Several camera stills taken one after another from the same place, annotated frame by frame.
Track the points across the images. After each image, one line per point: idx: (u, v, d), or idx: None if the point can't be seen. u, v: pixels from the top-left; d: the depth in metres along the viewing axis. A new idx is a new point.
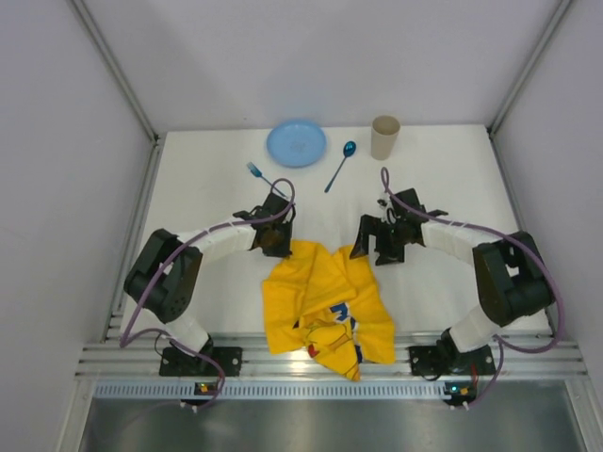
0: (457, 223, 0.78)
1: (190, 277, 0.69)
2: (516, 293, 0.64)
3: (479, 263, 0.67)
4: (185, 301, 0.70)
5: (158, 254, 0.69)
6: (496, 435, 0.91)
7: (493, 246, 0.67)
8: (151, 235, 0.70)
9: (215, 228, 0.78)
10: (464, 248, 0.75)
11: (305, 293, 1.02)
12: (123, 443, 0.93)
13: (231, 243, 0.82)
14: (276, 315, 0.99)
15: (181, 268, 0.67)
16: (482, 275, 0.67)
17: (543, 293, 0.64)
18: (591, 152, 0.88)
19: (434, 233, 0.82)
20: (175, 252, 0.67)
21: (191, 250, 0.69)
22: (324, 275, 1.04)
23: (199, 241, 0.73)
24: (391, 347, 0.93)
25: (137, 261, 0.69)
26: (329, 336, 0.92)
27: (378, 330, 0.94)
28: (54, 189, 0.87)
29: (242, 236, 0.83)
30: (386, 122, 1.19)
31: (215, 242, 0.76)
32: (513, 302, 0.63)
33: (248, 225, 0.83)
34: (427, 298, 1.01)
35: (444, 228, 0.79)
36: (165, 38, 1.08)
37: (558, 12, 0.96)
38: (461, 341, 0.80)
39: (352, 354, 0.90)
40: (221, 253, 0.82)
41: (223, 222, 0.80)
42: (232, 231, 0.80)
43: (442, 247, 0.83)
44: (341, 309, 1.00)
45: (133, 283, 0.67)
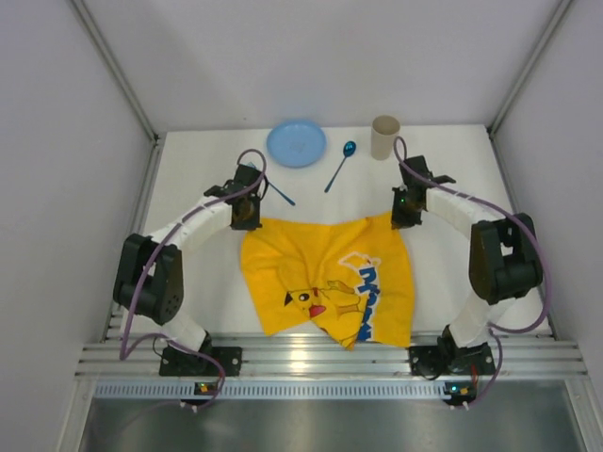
0: (464, 195, 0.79)
1: (176, 275, 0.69)
2: (507, 272, 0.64)
3: (474, 238, 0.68)
4: (175, 298, 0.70)
5: (138, 259, 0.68)
6: (496, 435, 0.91)
7: (491, 224, 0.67)
8: (124, 242, 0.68)
9: (188, 217, 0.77)
10: (463, 220, 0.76)
11: (284, 266, 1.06)
12: (123, 443, 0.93)
13: (209, 225, 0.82)
14: (261, 290, 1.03)
15: (164, 269, 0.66)
16: (477, 251, 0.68)
17: (528, 273, 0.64)
18: (591, 151, 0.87)
19: (438, 200, 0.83)
20: (154, 253, 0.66)
21: (170, 248, 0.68)
22: (312, 250, 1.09)
23: (175, 235, 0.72)
24: (408, 330, 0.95)
25: (119, 271, 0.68)
26: (341, 299, 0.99)
27: (397, 307, 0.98)
28: (53, 189, 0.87)
29: (219, 216, 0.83)
30: (386, 122, 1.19)
31: (192, 230, 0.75)
32: (498, 281, 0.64)
33: (221, 202, 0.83)
34: (427, 299, 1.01)
35: (447, 197, 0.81)
36: (165, 38, 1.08)
37: (558, 11, 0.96)
38: (458, 334, 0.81)
39: (357, 321, 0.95)
40: (203, 237, 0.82)
41: (195, 208, 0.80)
42: (206, 214, 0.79)
43: (442, 214, 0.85)
44: (369, 272, 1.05)
45: (122, 293, 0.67)
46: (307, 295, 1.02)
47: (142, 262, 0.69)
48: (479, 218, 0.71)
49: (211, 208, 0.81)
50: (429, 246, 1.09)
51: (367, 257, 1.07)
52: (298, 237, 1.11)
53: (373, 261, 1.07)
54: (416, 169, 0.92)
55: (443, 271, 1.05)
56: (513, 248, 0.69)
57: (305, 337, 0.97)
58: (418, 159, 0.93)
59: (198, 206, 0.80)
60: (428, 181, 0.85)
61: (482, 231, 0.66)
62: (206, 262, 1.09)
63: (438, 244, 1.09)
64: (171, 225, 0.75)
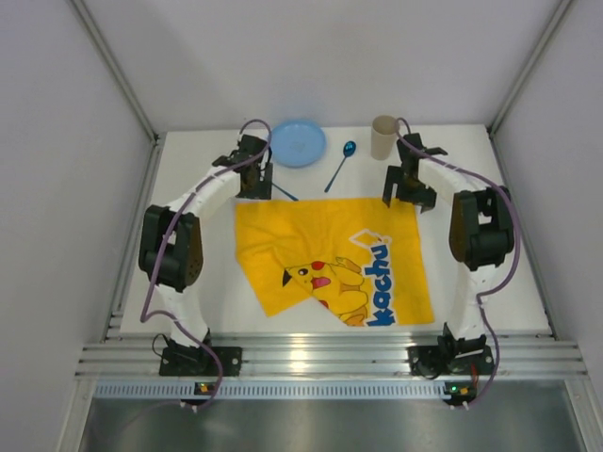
0: (451, 167, 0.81)
1: (195, 241, 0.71)
2: (481, 237, 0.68)
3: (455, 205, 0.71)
4: (197, 263, 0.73)
5: (159, 229, 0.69)
6: (497, 436, 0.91)
7: (472, 194, 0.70)
8: (145, 212, 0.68)
9: (201, 186, 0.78)
10: (449, 189, 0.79)
11: (283, 243, 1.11)
12: (123, 443, 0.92)
13: (221, 193, 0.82)
14: (259, 265, 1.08)
15: (186, 236, 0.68)
16: (457, 217, 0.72)
17: (500, 241, 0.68)
18: (590, 151, 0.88)
19: (429, 169, 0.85)
20: (174, 219, 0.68)
21: (188, 216, 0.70)
22: (314, 228, 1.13)
23: (191, 205, 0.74)
24: (421, 307, 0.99)
25: (141, 240, 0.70)
26: (346, 278, 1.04)
27: (412, 286, 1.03)
28: (52, 190, 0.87)
29: (229, 185, 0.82)
30: (386, 122, 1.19)
31: (206, 199, 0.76)
32: (471, 246, 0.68)
33: (231, 170, 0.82)
34: (434, 288, 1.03)
35: (436, 168, 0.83)
36: (166, 39, 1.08)
37: (558, 12, 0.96)
38: (454, 326, 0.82)
39: (358, 299, 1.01)
40: (218, 205, 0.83)
41: (206, 177, 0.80)
42: (217, 184, 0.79)
43: (431, 183, 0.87)
44: (381, 249, 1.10)
45: (146, 261, 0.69)
46: (306, 269, 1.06)
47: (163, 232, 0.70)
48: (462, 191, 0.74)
49: (221, 178, 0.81)
50: (429, 245, 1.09)
51: (378, 235, 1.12)
52: (298, 216, 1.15)
53: (383, 239, 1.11)
54: (413, 141, 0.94)
55: (442, 273, 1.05)
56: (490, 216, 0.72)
57: (305, 337, 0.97)
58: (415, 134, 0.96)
59: (208, 176, 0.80)
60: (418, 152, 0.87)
61: (463, 200, 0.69)
62: (207, 263, 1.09)
63: (442, 242, 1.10)
64: (186, 194, 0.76)
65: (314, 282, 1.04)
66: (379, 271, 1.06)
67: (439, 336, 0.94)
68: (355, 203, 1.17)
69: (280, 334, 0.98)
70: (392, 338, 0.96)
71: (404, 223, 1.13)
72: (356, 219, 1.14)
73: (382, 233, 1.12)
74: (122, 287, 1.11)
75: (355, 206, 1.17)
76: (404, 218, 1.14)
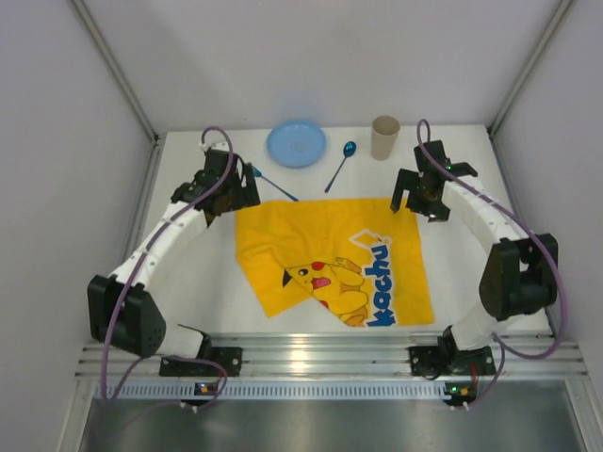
0: (486, 199, 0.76)
1: (152, 313, 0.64)
2: (516, 293, 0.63)
3: (492, 255, 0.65)
4: (158, 331, 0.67)
5: (108, 301, 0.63)
6: (497, 436, 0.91)
7: (513, 244, 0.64)
8: (88, 286, 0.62)
9: (154, 242, 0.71)
10: (480, 227, 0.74)
11: (283, 244, 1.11)
12: (123, 443, 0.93)
13: (182, 238, 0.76)
14: (260, 266, 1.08)
15: (136, 314, 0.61)
16: (491, 268, 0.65)
17: (543, 295, 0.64)
18: (591, 152, 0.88)
19: (459, 196, 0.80)
20: (121, 298, 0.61)
21: (138, 289, 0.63)
22: (314, 228, 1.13)
23: (140, 270, 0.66)
24: (422, 306, 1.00)
25: (91, 315, 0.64)
26: (347, 278, 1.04)
27: (413, 287, 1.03)
28: (52, 190, 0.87)
29: (190, 225, 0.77)
30: (386, 122, 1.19)
31: (159, 258, 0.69)
32: (510, 300, 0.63)
33: (190, 210, 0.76)
34: (434, 287, 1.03)
35: (467, 196, 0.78)
36: (166, 39, 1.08)
37: (559, 12, 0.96)
38: (460, 338, 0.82)
39: (359, 299, 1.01)
40: (181, 250, 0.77)
41: (161, 224, 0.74)
42: (174, 230, 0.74)
43: (458, 209, 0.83)
44: (381, 249, 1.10)
45: (100, 333, 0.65)
46: (306, 269, 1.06)
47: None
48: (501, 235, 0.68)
49: (179, 220, 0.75)
50: (429, 245, 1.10)
51: (378, 235, 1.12)
52: (298, 217, 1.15)
53: (383, 239, 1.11)
54: (434, 153, 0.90)
55: (442, 274, 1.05)
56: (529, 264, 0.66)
57: (305, 338, 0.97)
58: (437, 142, 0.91)
59: (164, 222, 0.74)
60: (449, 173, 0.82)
61: (502, 253, 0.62)
62: (207, 264, 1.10)
63: (442, 242, 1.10)
64: (136, 255, 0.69)
65: (314, 282, 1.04)
66: (379, 271, 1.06)
67: (440, 336, 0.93)
68: (354, 203, 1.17)
69: (280, 334, 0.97)
70: (392, 338, 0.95)
71: (404, 224, 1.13)
72: (357, 219, 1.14)
73: (382, 233, 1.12)
74: None
75: (355, 206, 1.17)
76: (404, 219, 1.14)
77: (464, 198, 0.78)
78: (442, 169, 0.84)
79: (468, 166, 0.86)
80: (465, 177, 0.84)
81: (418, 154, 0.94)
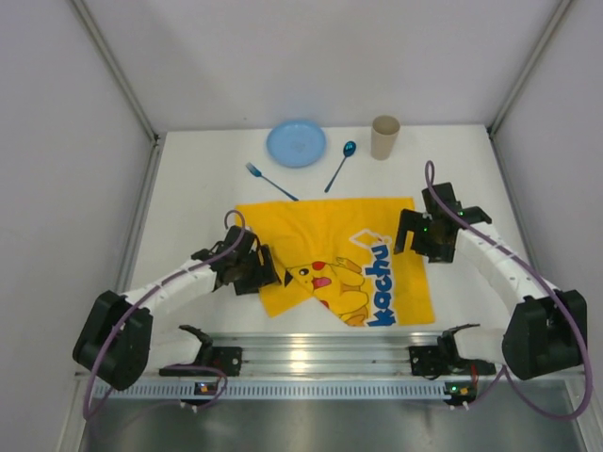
0: (504, 250, 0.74)
1: (146, 342, 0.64)
2: (545, 355, 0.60)
3: (516, 317, 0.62)
4: (144, 363, 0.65)
5: (109, 317, 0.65)
6: (497, 436, 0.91)
7: (538, 304, 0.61)
8: (97, 298, 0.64)
9: (169, 279, 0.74)
10: (499, 280, 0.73)
11: (284, 243, 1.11)
12: (123, 443, 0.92)
13: (190, 290, 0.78)
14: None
15: (130, 338, 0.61)
16: (516, 330, 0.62)
17: (571, 356, 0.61)
18: (591, 152, 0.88)
19: (474, 249, 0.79)
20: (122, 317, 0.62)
21: (144, 312, 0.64)
22: (315, 228, 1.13)
23: (151, 297, 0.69)
24: (423, 306, 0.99)
25: (85, 328, 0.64)
26: (348, 278, 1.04)
27: (413, 287, 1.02)
28: (52, 189, 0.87)
29: (203, 281, 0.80)
30: (386, 122, 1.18)
31: (171, 293, 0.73)
32: (539, 363, 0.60)
33: (205, 266, 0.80)
34: (434, 288, 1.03)
35: (481, 248, 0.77)
36: (165, 38, 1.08)
37: (559, 11, 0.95)
38: (464, 348, 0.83)
39: (359, 299, 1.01)
40: (182, 302, 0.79)
41: (178, 271, 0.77)
42: (188, 279, 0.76)
43: (474, 262, 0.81)
44: (382, 249, 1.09)
45: (82, 352, 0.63)
46: (307, 269, 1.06)
47: (112, 320, 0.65)
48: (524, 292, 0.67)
49: (195, 272, 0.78)
50: None
51: (378, 235, 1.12)
52: (299, 216, 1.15)
53: (384, 238, 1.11)
54: (444, 199, 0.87)
55: (442, 274, 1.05)
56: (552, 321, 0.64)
57: (305, 337, 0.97)
58: (445, 185, 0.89)
59: (181, 269, 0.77)
60: (464, 221, 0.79)
61: (528, 315, 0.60)
62: None
63: None
64: (149, 285, 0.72)
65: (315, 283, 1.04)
66: (379, 271, 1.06)
67: (439, 335, 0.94)
68: (354, 203, 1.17)
69: (280, 333, 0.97)
70: (392, 338, 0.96)
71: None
72: (357, 219, 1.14)
73: (383, 233, 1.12)
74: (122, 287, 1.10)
75: (355, 205, 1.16)
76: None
77: (480, 249, 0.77)
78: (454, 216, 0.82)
79: (481, 212, 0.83)
80: (480, 225, 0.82)
81: (428, 198, 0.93)
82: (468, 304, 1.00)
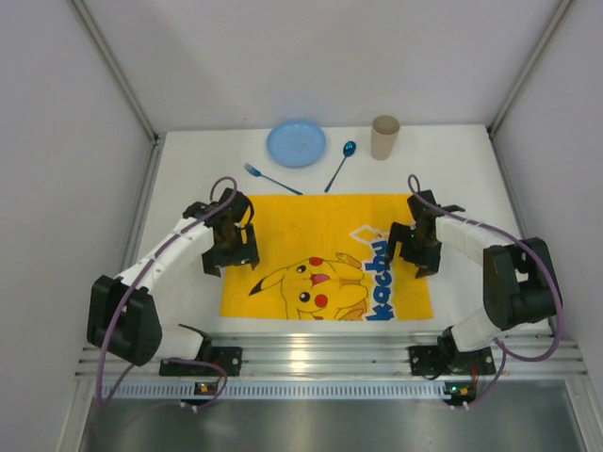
0: (473, 221, 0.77)
1: (152, 318, 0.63)
2: (518, 298, 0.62)
3: (486, 262, 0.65)
4: (156, 338, 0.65)
5: (110, 301, 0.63)
6: (497, 436, 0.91)
7: (504, 248, 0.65)
8: (93, 285, 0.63)
9: (162, 250, 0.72)
10: (475, 247, 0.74)
11: (280, 240, 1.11)
12: (122, 443, 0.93)
13: (189, 251, 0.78)
14: None
15: (137, 318, 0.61)
16: (489, 277, 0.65)
17: (545, 301, 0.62)
18: (590, 151, 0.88)
19: (448, 227, 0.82)
20: (123, 298, 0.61)
21: (141, 291, 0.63)
22: (313, 225, 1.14)
23: (147, 275, 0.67)
24: (424, 301, 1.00)
25: (90, 314, 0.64)
26: (346, 272, 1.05)
27: (414, 283, 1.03)
28: (52, 189, 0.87)
29: (199, 240, 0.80)
30: (386, 122, 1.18)
31: (166, 266, 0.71)
32: (514, 308, 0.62)
33: (200, 225, 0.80)
34: (433, 284, 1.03)
35: (458, 224, 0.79)
36: (165, 39, 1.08)
37: (558, 12, 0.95)
38: (460, 340, 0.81)
39: (358, 295, 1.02)
40: (184, 265, 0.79)
41: (172, 235, 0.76)
42: (184, 241, 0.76)
43: (452, 242, 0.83)
44: (382, 244, 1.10)
45: (96, 335, 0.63)
46: (304, 266, 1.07)
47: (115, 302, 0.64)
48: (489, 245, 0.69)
49: (189, 234, 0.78)
50: None
51: (379, 232, 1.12)
52: (296, 213, 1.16)
53: (384, 234, 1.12)
54: (428, 199, 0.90)
55: (441, 273, 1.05)
56: (526, 272, 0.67)
57: (305, 337, 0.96)
58: (426, 191, 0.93)
59: (174, 234, 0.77)
60: (438, 208, 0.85)
61: (495, 254, 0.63)
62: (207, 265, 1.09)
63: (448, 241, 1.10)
64: (143, 261, 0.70)
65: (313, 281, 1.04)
66: (379, 266, 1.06)
67: (440, 335, 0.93)
68: (353, 199, 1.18)
69: (280, 333, 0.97)
70: (391, 338, 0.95)
71: (404, 219, 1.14)
72: (356, 216, 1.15)
73: (383, 229, 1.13)
74: None
75: (354, 201, 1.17)
76: (406, 218, 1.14)
77: (454, 226, 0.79)
78: (434, 207, 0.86)
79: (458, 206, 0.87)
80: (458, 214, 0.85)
81: (412, 204, 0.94)
82: (470, 307, 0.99)
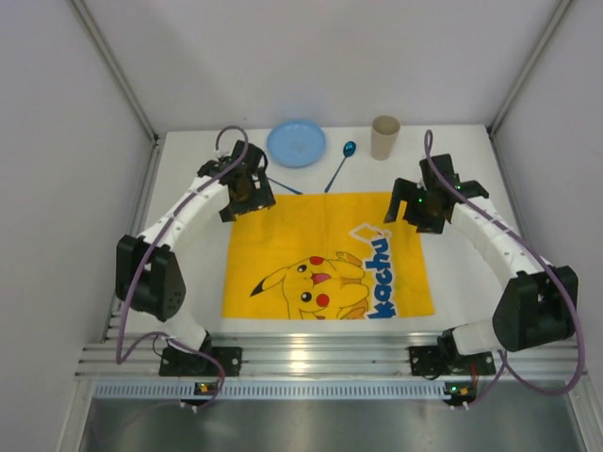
0: (500, 225, 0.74)
1: (176, 274, 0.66)
2: (532, 328, 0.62)
3: (509, 291, 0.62)
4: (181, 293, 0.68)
5: (135, 258, 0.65)
6: (497, 436, 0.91)
7: (529, 278, 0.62)
8: (118, 244, 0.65)
9: (180, 209, 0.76)
10: (496, 256, 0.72)
11: (279, 240, 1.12)
12: (122, 443, 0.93)
13: (206, 209, 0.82)
14: (256, 257, 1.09)
15: (161, 272, 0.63)
16: (507, 303, 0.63)
17: (557, 329, 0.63)
18: (590, 151, 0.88)
19: (469, 220, 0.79)
20: (147, 255, 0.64)
21: (164, 249, 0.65)
22: (313, 225, 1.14)
23: (169, 232, 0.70)
24: (424, 299, 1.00)
25: (117, 271, 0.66)
26: (347, 271, 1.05)
27: (414, 281, 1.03)
28: (51, 190, 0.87)
29: (215, 198, 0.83)
30: (386, 122, 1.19)
31: (186, 223, 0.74)
32: (528, 337, 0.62)
33: (215, 184, 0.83)
34: (433, 282, 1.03)
35: (482, 223, 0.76)
36: (166, 39, 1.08)
37: (558, 12, 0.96)
38: (462, 343, 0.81)
39: (359, 293, 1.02)
40: (202, 223, 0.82)
41: (188, 195, 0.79)
42: (201, 200, 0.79)
43: (468, 233, 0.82)
44: (382, 242, 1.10)
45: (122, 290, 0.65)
46: (305, 266, 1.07)
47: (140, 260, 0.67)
48: (518, 267, 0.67)
49: (204, 193, 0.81)
50: (429, 246, 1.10)
51: (378, 230, 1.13)
52: (296, 212, 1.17)
53: (383, 233, 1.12)
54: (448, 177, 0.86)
55: (442, 272, 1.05)
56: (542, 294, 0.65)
57: (305, 337, 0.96)
58: (443, 157, 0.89)
59: (190, 193, 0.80)
60: (461, 195, 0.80)
61: (520, 288, 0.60)
62: (207, 265, 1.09)
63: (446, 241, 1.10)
64: (163, 219, 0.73)
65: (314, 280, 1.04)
66: (379, 265, 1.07)
67: (440, 335, 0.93)
68: (352, 198, 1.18)
69: (279, 334, 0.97)
70: (391, 338, 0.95)
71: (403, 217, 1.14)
72: (357, 214, 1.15)
73: (383, 226, 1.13)
74: None
75: (354, 201, 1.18)
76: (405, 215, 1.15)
77: (477, 224, 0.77)
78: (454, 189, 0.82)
79: (479, 187, 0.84)
80: (477, 200, 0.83)
81: (425, 169, 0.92)
82: (470, 306, 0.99)
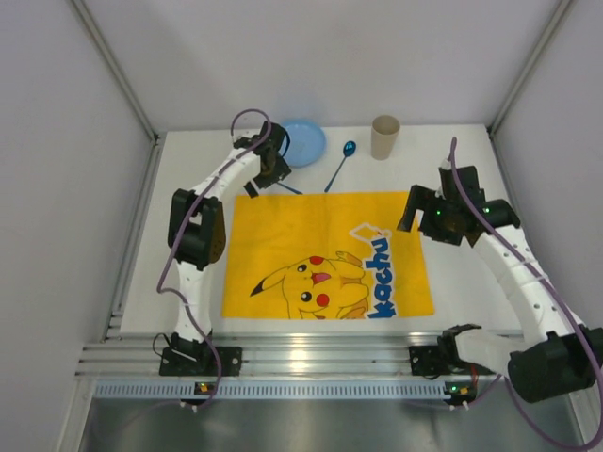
0: (531, 268, 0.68)
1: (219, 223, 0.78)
2: (551, 384, 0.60)
3: (534, 351, 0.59)
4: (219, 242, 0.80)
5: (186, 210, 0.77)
6: (497, 436, 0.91)
7: (558, 344, 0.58)
8: (173, 196, 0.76)
9: (223, 170, 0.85)
10: (521, 303, 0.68)
11: (279, 240, 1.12)
12: (122, 443, 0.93)
13: (244, 175, 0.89)
14: (256, 257, 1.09)
15: (207, 220, 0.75)
16: (529, 360, 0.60)
17: (576, 382, 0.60)
18: (590, 151, 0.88)
19: (493, 252, 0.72)
20: (194, 208, 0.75)
21: (212, 201, 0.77)
22: (313, 225, 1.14)
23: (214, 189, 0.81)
24: (425, 299, 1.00)
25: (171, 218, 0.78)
26: (347, 271, 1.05)
27: (415, 281, 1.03)
28: (52, 189, 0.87)
29: (251, 167, 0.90)
30: (386, 121, 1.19)
31: (228, 183, 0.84)
32: (544, 392, 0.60)
33: (251, 153, 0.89)
34: (432, 283, 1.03)
35: (513, 264, 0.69)
36: (166, 39, 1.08)
37: (558, 11, 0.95)
38: (464, 348, 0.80)
39: (359, 293, 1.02)
40: (241, 185, 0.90)
41: (228, 161, 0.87)
42: (238, 166, 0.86)
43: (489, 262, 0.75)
44: (382, 242, 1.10)
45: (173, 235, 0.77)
46: (305, 266, 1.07)
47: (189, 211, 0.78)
48: (547, 328, 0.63)
49: (242, 160, 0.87)
50: (429, 245, 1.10)
51: (379, 230, 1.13)
52: (296, 212, 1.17)
53: (383, 233, 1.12)
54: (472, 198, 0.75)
55: (441, 272, 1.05)
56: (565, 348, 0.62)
57: (305, 337, 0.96)
58: (470, 171, 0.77)
59: (230, 159, 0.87)
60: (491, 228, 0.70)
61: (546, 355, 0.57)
62: None
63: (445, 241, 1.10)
64: (209, 179, 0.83)
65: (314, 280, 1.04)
66: (379, 265, 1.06)
67: (438, 336, 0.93)
68: (352, 197, 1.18)
69: (279, 334, 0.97)
70: (391, 338, 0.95)
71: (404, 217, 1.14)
72: (357, 214, 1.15)
73: (383, 226, 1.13)
74: (122, 286, 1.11)
75: (354, 200, 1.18)
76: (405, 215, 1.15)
77: (503, 260, 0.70)
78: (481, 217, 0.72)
79: (510, 208, 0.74)
80: (505, 228, 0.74)
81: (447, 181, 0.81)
82: (470, 307, 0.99)
